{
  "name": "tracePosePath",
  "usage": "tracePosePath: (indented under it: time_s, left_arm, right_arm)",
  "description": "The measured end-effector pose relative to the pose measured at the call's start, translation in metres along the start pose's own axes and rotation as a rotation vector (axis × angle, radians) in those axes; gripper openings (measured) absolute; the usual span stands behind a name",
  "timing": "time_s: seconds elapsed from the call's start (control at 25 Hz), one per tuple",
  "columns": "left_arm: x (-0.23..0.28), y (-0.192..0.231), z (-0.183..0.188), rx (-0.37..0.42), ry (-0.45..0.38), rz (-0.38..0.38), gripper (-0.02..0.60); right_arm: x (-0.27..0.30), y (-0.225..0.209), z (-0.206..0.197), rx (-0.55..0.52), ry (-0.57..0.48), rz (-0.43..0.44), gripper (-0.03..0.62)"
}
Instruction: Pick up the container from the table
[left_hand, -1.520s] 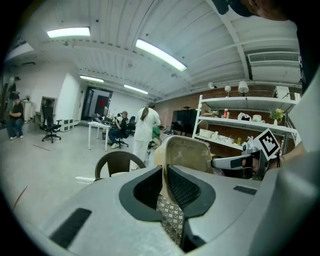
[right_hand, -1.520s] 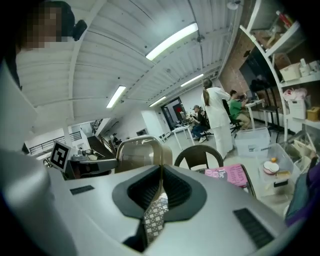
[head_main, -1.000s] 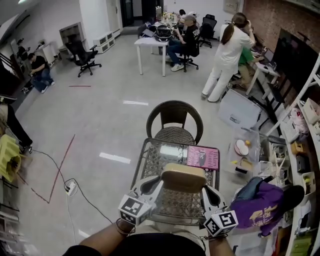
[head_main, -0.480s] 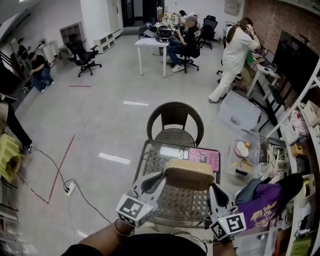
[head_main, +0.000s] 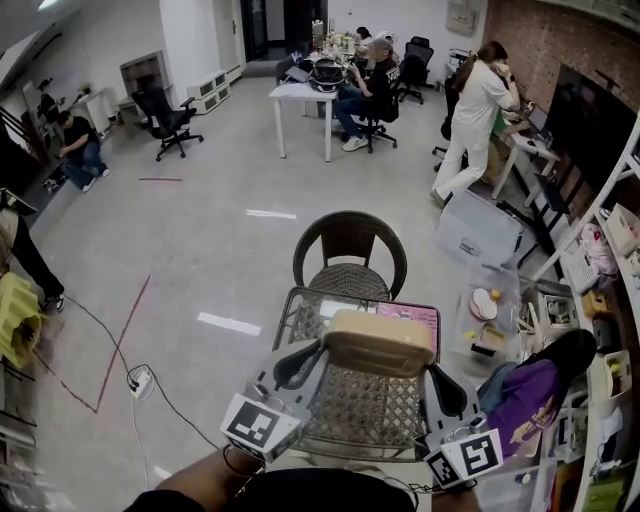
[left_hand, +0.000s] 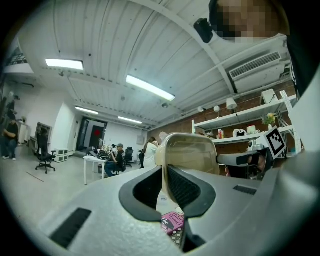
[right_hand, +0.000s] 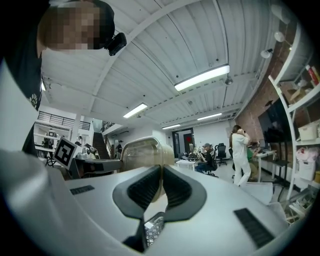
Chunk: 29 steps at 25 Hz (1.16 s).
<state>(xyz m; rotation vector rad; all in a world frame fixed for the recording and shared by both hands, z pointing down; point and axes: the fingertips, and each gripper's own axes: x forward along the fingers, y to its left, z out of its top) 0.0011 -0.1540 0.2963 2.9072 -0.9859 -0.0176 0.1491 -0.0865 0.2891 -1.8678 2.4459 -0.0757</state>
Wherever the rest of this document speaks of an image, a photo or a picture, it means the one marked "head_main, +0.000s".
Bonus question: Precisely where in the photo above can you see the pink book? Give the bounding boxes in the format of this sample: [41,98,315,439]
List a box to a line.
[375,301,441,346]

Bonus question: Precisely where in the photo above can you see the beige plastic lunch box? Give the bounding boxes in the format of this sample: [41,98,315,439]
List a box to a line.
[319,308,435,374]

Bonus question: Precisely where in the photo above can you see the gray shelf unit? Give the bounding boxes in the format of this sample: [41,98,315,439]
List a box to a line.
[119,49,169,109]

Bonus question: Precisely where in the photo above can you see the clear plastic storage bin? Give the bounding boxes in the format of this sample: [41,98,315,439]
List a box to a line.
[447,264,522,369]

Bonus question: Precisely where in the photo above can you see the pink bag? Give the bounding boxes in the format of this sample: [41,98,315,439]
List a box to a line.
[579,223,621,276]

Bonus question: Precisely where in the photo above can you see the person's black shirt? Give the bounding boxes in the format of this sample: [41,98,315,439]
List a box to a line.
[122,467,419,512]

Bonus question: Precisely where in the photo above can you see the clear plastic box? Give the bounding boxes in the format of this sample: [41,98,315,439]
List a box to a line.
[477,462,559,512]

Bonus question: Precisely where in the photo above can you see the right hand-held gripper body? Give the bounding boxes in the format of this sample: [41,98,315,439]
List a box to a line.
[423,363,504,490]

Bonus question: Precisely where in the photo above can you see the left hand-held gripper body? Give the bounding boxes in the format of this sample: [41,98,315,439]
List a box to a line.
[220,340,329,464]

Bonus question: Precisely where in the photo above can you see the person's right forearm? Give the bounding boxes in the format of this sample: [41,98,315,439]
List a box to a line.
[432,482,481,512]

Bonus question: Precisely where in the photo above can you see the pink plate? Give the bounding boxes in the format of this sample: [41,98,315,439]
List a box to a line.
[468,288,500,321]

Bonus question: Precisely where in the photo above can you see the white shelf rack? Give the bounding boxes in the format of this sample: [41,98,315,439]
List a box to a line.
[529,107,640,512]

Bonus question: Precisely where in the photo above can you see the white power strip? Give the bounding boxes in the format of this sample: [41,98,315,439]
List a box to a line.
[127,364,154,400]

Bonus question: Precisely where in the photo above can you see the white plastic basket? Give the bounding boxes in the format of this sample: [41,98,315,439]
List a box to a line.
[559,239,601,294]

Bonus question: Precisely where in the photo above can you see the white low cabinet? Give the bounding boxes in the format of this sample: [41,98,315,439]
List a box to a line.
[186,68,232,115]

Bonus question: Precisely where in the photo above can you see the dark wicker chair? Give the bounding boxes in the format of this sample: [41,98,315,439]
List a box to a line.
[292,210,409,301]

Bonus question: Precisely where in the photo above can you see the black office chair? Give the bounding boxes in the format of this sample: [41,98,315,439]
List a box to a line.
[130,87,205,162]
[359,74,401,155]
[432,73,471,160]
[398,35,434,105]

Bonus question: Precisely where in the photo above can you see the white power cable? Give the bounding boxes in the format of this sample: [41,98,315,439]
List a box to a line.
[130,397,151,491]

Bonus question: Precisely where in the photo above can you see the wicker glass-top table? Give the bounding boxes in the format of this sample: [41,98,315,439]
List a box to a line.
[272,286,444,464]

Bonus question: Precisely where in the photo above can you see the black television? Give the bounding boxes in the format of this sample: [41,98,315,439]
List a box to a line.
[547,63,640,199]

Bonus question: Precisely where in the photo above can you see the yellow plastic crate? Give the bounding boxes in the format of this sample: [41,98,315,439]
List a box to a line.
[0,272,42,371]

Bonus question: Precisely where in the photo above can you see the white desk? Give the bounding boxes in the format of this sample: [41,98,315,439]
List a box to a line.
[268,82,339,163]
[492,119,561,201]

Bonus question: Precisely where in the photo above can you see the white wall panel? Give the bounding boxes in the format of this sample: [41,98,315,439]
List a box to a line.
[446,0,479,36]

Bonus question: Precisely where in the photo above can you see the black power cable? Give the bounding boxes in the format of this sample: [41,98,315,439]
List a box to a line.
[62,294,224,451]

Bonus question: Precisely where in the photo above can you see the person's left forearm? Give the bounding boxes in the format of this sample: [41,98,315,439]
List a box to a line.
[154,444,266,494]

